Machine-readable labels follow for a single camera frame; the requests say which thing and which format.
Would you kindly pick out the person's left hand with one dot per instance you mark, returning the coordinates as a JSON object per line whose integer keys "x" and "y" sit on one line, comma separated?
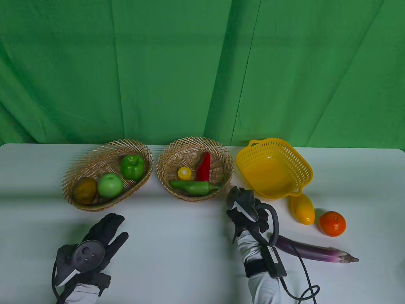
{"x": 107, "y": 226}

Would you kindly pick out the person's right hand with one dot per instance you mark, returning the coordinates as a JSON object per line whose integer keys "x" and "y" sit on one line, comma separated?
{"x": 240, "y": 224}

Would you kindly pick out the green apple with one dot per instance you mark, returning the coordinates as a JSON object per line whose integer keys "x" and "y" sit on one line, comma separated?
{"x": 110, "y": 186}

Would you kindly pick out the brown kiwi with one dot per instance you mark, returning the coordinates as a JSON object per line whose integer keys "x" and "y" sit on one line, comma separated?
{"x": 85, "y": 190}

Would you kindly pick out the long green pepper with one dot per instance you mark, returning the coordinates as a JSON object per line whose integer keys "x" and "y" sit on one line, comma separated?
{"x": 196, "y": 187}

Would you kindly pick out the round wicker basket container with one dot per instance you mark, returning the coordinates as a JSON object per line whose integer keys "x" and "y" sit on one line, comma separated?
{"x": 218, "y": 167}

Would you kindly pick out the yellow plastic basket container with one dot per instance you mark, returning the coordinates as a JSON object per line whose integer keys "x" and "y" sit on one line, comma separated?
{"x": 272, "y": 171}

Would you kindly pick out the green bell pepper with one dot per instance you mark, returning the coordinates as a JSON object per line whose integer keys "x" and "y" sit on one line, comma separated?
{"x": 132, "y": 167}

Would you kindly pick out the yellow mango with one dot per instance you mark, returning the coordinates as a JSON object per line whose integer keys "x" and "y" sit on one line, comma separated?
{"x": 303, "y": 210}

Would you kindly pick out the red chili pepper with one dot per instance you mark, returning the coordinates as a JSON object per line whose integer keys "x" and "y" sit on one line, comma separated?
{"x": 204, "y": 167}

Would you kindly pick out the oval wicker basket container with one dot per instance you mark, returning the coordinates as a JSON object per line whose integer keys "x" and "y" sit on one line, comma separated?
{"x": 95, "y": 158}

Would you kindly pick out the yellow corn piece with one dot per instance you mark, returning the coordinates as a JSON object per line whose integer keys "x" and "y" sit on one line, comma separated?
{"x": 184, "y": 173}

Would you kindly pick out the purple eggplant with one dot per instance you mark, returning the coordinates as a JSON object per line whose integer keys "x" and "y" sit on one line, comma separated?
{"x": 316, "y": 252}

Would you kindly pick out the orange fruit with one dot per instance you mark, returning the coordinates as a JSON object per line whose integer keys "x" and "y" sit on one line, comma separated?
{"x": 332, "y": 224}

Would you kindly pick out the person's right forearm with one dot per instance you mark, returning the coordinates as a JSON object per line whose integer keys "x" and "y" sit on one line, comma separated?
{"x": 264, "y": 289}

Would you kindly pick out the person's left forearm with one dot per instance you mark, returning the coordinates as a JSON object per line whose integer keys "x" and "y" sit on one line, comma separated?
{"x": 82, "y": 294}

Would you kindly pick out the black round right-hand tracker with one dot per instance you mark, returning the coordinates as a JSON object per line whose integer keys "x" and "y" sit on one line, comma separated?
{"x": 245, "y": 202}

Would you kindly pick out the black round left-hand tracker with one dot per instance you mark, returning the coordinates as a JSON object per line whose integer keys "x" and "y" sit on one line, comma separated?
{"x": 88, "y": 256}

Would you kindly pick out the green backdrop cloth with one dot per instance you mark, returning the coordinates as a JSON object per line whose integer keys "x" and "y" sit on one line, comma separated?
{"x": 190, "y": 63}

